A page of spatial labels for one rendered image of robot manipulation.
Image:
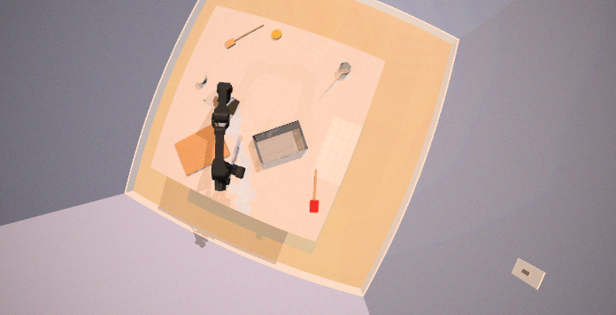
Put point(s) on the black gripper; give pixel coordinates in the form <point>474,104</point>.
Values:
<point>236,170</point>

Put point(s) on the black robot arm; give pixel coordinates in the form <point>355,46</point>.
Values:
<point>219,171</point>

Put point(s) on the red spatula with wooden handle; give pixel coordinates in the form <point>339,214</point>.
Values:
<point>314,204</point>

